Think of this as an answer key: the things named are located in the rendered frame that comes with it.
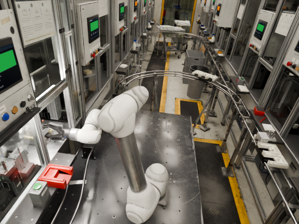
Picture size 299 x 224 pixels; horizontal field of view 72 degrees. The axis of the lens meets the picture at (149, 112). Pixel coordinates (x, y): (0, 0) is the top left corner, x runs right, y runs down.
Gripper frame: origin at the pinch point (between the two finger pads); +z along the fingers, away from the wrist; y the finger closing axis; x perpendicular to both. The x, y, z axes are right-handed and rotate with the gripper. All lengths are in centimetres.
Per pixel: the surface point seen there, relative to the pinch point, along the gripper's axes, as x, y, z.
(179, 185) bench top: 4, -33, -104
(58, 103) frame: -29.9, 5.0, 3.4
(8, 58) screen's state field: 33, 65, -17
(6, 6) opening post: 22, 84, -13
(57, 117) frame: -24.8, -5.7, 3.3
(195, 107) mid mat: -239, -100, -149
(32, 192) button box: 51, 2, -23
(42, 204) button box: 51, -6, -27
